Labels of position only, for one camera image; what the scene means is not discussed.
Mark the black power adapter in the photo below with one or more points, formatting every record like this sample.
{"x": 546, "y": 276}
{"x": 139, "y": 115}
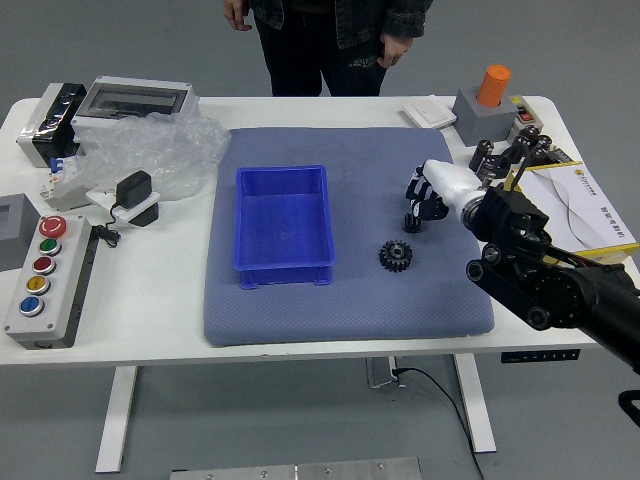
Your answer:
{"x": 132, "y": 190}

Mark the grey under-table control box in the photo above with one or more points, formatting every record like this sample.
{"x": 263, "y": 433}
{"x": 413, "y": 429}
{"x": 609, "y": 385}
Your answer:
{"x": 380, "y": 372}

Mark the orange cylinder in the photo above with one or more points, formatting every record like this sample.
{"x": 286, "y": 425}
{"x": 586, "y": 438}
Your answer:
{"x": 494, "y": 85}

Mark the white distribution box clear lid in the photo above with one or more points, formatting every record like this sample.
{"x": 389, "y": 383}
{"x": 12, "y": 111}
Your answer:
{"x": 130, "y": 97}

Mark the grey block holder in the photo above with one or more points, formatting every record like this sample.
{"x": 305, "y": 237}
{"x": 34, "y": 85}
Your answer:
{"x": 480, "y": 125}

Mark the blue plastic box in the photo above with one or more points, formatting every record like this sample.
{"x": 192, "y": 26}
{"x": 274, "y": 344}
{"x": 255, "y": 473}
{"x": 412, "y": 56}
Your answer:
{"x": 280, "y": 225}

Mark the black capacitor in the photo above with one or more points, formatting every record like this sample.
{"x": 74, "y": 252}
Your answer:
{"x": 491, "y": 165}
{"x": 543, "y": 142}
{"x": 520, "y": 142}
{"x": 481, "y": 154}
{"x": 537, "y": 156}
{"x": 530, "y": 133}

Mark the grey black enclosure box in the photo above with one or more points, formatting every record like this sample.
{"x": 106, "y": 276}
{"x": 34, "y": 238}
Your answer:
{"x": 37, "y": 145}

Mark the person's left forearm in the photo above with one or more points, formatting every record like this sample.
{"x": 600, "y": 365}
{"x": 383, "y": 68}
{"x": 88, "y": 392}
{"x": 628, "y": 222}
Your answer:
{"x": 407, "y": 17}

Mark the clear plastic bag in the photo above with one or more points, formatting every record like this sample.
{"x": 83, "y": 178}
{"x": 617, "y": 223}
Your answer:
{"x": 160, "y": 150}

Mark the grey switch box red button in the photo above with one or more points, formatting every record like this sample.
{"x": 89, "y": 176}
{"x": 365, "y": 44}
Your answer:
{"x": 522, "y": 107}

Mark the yellow white cardboard box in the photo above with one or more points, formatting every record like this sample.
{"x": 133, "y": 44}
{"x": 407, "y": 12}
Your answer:
{"x": 575, "y": 210}

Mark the grey square block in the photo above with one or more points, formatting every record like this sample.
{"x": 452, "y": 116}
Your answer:
{"x": 20, "y": 240}

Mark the grey push button station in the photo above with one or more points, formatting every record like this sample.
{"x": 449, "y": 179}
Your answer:
{"x": 20, "y": 320}

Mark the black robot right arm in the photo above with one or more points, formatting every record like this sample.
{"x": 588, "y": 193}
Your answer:
{"x": 550, "y": 295}

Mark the person's right hand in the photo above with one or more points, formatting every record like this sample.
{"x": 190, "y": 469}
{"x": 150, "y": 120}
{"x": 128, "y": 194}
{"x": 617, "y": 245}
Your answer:
{"x": 239, "y": 12}

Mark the white circuit breaker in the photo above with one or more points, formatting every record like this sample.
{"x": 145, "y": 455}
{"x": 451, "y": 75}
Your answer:
{"x": 65, "y": 195}

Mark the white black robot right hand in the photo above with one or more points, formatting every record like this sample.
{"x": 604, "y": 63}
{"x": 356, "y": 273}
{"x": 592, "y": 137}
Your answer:
{"x": 452, "y": 181}

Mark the white table leg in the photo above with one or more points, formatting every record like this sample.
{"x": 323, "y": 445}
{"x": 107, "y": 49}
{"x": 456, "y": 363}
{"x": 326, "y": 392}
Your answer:
{"x": 117, "y": 420}
{"x": 475, "y": 400}

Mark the blue-grey foam mat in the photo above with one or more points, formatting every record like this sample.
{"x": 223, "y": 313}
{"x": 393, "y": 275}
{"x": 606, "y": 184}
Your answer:
{"x": 350, "y": 310}

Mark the black table control panel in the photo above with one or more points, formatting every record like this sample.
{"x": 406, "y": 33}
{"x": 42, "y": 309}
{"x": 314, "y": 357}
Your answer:
{"x": 540, "y": 356}

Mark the big black gear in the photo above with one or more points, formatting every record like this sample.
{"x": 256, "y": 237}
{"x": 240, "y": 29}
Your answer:
{"x": 395, "y": 256}

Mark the white wall switch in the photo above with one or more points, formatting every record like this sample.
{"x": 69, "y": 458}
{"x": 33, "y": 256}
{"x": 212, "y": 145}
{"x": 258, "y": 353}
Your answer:
{"x": 430, "y": 112}

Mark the person's left hand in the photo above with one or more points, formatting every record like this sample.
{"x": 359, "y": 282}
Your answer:
{"x": 394, "y": 51}

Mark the black flat module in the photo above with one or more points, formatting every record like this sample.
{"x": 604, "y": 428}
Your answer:
{"x": 561, "y": 156}

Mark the person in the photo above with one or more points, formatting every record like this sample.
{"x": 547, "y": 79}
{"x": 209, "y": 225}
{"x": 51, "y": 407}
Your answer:
{"x": 310, "y": 60}

